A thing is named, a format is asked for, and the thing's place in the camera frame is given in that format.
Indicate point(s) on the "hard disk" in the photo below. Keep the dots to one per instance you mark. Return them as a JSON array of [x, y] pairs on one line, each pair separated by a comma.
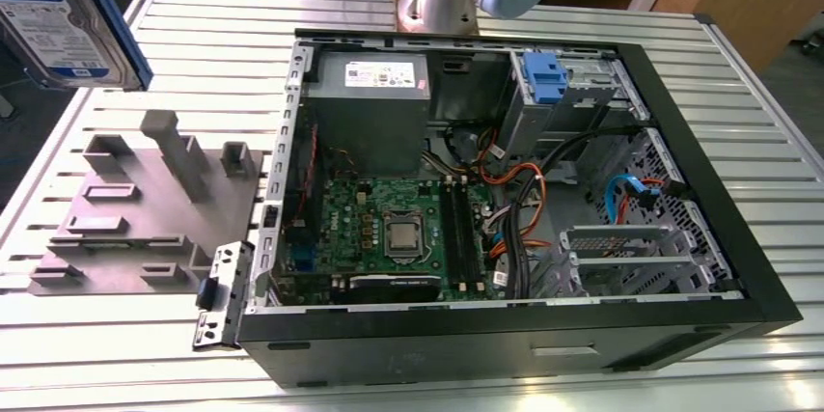
[[57, 31]]

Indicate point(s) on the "metal disk bay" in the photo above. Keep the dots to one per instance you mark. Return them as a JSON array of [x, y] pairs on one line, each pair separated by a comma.
[[644, 262]]

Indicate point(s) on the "green motherboard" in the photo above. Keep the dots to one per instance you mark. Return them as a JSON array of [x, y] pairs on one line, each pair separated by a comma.
[[348, 200]]

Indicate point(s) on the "grey power supply unit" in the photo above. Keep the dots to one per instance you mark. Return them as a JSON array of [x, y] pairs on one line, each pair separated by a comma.
[[367, 132]]

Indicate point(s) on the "silver CPU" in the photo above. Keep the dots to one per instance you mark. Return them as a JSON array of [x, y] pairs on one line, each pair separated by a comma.
[[407, 239]]

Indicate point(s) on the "CPU socket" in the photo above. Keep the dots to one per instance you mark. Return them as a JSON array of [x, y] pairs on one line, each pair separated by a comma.
[[388, 238]]

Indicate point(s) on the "black RAM slot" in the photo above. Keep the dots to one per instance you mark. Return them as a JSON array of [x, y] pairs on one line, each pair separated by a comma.
[[471, 233], [455, 233]]

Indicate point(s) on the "metal drive cage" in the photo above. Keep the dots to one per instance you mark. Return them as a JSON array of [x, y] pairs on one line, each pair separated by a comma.
[[535, 127]]

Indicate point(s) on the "black graphics card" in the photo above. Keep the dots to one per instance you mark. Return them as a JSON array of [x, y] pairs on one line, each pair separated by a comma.
[[392, 286]]

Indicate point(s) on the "blue drive latch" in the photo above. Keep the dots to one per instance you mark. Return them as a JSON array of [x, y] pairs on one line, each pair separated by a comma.
[[544, 74]]

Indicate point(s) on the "black PC case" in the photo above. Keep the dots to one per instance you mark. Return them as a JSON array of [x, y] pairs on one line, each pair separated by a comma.
[[451, 349]]

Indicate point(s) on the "grey parts rack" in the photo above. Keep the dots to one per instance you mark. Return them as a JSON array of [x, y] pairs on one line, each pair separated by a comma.
[[160, 219]]

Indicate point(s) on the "green RAM stick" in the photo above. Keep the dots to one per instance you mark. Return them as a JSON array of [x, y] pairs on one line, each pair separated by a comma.
[[105, 244]]

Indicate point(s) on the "wooden cabinet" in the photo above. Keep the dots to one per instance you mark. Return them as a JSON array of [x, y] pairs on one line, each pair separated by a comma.
[[760, 2]]

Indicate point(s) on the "metal expansion slot bracket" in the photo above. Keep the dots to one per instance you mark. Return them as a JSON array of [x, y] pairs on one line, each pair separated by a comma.
[[225, 325]]

